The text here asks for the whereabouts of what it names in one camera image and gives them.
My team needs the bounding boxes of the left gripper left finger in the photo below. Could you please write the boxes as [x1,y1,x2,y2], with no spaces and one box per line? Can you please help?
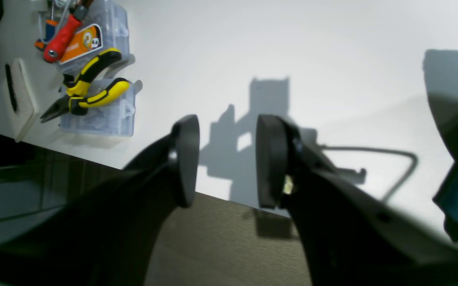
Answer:
[0,115,200,286]

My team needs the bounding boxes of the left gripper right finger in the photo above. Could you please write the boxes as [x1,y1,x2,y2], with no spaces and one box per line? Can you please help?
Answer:
[256,114,458,286]

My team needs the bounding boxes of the yellow black pliers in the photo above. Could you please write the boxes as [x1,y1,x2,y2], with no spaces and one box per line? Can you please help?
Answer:
[40,48,130,123]

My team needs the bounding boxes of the white wedge block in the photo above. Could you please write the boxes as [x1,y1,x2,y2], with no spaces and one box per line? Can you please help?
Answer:
[2,58,40,143]

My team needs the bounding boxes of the clear plastic parts box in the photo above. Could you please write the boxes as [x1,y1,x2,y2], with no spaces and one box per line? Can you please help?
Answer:
[57,0,130,75]

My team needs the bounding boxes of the red handled screwdriver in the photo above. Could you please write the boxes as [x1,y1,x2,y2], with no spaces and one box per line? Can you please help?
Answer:
[43,0,93,63]

